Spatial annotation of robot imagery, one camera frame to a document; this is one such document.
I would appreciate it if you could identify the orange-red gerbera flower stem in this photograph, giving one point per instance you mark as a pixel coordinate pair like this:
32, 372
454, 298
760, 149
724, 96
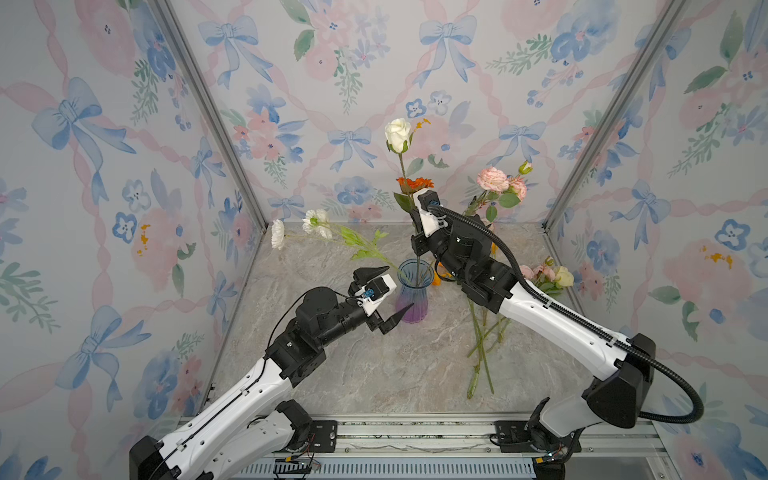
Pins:
405, 198

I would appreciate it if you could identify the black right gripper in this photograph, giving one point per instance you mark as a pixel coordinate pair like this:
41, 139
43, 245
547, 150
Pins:
420, 244

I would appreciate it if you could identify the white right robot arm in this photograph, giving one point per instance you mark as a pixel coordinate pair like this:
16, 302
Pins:
620, 366

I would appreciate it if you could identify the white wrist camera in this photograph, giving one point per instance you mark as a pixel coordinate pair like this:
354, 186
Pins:
423, 200
372, 295

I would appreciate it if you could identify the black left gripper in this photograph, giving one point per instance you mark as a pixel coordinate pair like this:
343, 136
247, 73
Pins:
373, 322

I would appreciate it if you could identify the pink carnation flower spray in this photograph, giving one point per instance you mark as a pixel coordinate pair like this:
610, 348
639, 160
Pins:
498, 191

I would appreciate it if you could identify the white lisianthus flower stem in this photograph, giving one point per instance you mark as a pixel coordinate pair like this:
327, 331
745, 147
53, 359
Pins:
317, 227

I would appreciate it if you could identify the aluminium corner post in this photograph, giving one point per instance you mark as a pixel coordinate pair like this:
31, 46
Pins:
179, 45
660, 32

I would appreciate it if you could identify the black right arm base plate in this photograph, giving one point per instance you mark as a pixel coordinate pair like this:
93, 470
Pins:
512, 436

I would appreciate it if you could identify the blue purple glass vase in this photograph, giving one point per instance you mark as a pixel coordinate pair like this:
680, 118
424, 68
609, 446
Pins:
415, 276

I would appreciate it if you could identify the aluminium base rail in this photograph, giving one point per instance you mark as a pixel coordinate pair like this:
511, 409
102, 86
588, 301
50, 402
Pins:
457, 446

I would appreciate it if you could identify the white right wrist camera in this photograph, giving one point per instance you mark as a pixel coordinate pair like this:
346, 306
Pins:
423, 200

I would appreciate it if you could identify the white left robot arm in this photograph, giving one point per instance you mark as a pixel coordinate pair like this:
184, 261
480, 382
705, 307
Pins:
258, 415

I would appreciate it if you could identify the pink and cream rose spray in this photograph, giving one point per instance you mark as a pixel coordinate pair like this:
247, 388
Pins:
550, 278

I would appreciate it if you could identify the white rose flower stem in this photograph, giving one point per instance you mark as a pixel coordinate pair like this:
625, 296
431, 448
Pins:
398, 133

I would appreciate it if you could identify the orange ranunculus flower spray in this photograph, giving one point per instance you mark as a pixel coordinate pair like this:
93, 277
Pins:
462, 331

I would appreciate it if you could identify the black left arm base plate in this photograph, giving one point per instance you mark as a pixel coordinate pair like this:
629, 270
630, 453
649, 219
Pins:
319, 436

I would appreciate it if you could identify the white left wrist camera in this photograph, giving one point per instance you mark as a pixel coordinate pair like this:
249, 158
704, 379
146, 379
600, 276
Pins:
372, 295

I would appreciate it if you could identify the aluminium corner post left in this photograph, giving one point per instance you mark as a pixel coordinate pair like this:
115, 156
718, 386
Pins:
179, 45

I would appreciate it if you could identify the aluminium corner post right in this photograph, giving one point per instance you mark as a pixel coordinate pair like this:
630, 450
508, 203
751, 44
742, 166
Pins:
660, 32

